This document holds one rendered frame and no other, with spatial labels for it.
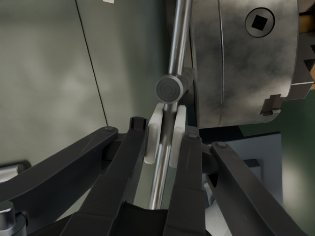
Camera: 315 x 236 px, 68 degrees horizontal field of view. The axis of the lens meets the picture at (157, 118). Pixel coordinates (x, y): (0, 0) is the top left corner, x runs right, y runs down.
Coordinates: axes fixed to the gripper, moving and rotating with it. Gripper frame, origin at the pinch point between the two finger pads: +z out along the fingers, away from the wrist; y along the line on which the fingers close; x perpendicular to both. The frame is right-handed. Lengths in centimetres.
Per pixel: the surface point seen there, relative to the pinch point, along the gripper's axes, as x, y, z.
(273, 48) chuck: 7.8, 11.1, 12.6
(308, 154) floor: -59, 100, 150
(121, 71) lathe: 3.0, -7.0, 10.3
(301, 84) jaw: 3.6, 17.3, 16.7
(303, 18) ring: 13.4, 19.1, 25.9
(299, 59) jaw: 6.8, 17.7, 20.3
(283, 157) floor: -64, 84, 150
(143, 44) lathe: 6.5, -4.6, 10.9
